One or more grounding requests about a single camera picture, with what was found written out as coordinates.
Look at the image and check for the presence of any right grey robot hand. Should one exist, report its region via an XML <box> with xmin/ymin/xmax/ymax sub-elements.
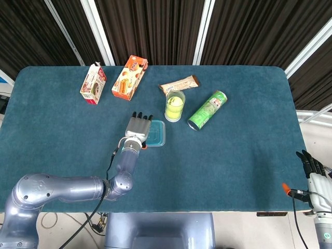
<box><xmin>282</xmin><ymin>149</ymin><xmax>332</xmax><ymax>216</ymax></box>

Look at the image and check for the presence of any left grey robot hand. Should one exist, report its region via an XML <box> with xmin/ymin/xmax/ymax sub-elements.
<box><xmin>124</xmin><ymin>111</ymin><xmax>154</xmax><ymax>150</ymax></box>

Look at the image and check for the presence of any blue plastic lid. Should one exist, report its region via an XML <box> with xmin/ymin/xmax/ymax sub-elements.
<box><xmin>146</xmin><ymin>119</ymin><xmax>166</xmax><ymax>146</ymax></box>

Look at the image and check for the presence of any clear plastic container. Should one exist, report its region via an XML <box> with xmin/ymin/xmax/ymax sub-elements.
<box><xmin>146</xmin><ymin>120</ymin><xmax>166</xmax><ymax>148</ymax></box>

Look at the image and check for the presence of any yellow tennis ball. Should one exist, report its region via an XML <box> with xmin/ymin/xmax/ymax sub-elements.
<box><xmin>165</xmin><ymin>108</ymin><xmax>183</xmax><ymax>120</ymax></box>
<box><xmin>168</xmin><ymin>95</ymin><xmax>184</xmax><ymax>111</ymax></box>

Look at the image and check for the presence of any clear tennis ball tube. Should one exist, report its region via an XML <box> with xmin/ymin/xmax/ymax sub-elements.
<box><xmin>164</xmin><ymin>90</ymin><xmax>186</xmax><ymax>123</ymax></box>

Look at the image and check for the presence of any orange biscuit box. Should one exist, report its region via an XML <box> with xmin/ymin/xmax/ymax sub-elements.
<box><xmin>111</xmin><ymin>54</ymin><xmax>149</xmax><ymax>101</ymax></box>

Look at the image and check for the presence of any white brown snack wrapper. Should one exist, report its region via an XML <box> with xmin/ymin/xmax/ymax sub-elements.
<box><xmin>158</xmin><ymin>75</ymin><xmax>200</xmax><ymax>96</ymax></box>

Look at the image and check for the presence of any red white snack box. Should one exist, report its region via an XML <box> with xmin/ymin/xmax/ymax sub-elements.
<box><xmin>79</xmin><ymin>61</ymin><xmax>107</xmax><ymax>105</ymax></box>

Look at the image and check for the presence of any green chips can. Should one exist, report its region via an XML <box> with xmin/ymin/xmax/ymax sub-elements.
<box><xmin>187</xmin><ymin>90</ymin><xmax>228</xmax><ymax>132</ymax></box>

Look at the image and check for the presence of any teal table cloth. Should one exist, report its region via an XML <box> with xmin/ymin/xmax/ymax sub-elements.
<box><xmin>0</xmin><ymin>65</ymin><xmax>311</xmax><ymax>214</ymax></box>

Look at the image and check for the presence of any dark brown curtain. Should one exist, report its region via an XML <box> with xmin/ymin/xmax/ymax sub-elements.
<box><xmin>50</xmin><ymin>0</ymin><xmax>106</xmax><ymax>66</ymax></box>
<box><xmin>201</xmin><ymin>0</ymin><xmax>332</xmax><ymax>70</ymax></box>
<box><xmin>0</xmin><ymin>0</ymin><xmax>81</xmax><ymax>78</ymax></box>
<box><xmin>94</xmin><ymin>0</ymin><xmax>205</xmax><ymax>65</ymax></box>
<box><xmin>287</xmin><ymin>25</ymin><xmax>332</xmax><ymax>112</ymax></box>

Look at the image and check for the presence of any blue-grey robot torso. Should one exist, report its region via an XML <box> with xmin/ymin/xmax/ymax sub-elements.
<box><xmin>103</xmin><ymin>212</ymin><xmax>216</xmax><ymax>249</ymax></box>

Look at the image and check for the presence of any black device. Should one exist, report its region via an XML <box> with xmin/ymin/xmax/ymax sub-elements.
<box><xmin>0</xmin><ymin>94</ymin><xmax>10</xmax><ymax>115</ymax></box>

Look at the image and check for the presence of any white blue panel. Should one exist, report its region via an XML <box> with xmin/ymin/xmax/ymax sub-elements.
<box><xmin>0</xmin><ymin>68</ymin><xmax>15</xmax><ymax>86</ymax></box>

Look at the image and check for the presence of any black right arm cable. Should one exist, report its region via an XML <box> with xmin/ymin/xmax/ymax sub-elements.
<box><xmin>292</xmin><ymin>193</ymin><xmax>310</xmax><ymax>249</ymax></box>

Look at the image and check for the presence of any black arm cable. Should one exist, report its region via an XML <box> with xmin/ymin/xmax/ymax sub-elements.
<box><xmin>292</xmin><ymin>193</ymin><xmax>310</xmax><ymax>249</ymax></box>
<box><xmin>58</xmin><ymin>149</ymin><xmax>119</xmax><ymax>249</ymax></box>

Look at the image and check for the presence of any white metal frame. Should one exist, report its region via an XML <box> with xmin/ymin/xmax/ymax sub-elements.
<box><xmin>295</xmin><ymin>103</ymin><xmax>332</xmax><ymax>128</ymax></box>

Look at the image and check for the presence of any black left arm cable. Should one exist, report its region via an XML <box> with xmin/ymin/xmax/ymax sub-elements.
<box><xmin>58</xmin><ymin>149</ymin><xmax>119</xmax><ymax>249</ymax></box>

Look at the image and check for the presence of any black floor cable bundle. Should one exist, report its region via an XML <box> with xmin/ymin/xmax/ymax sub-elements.
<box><xmin>87</xmin><ymin>212</ymin><xmax>108</xmax><ymax>236</ymax></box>

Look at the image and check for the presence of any white frame pole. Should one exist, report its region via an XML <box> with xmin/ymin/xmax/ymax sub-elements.
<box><xmin>80</xmin><ymin>0</ymin><xmax>116</xmax><ymax>66</ymax></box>
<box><xmin>44</xmin><ymin>0</ymin><xmax>86</xmax><ymax>66</ymax></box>
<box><xmin>284</xmin><ymin>18</ymin><xmax>332</xmax><ymax>78</ymax></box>
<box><xmin>192</xmin><ymin>0</ymin><xmax>216</xmax><ymax>65</ymax></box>

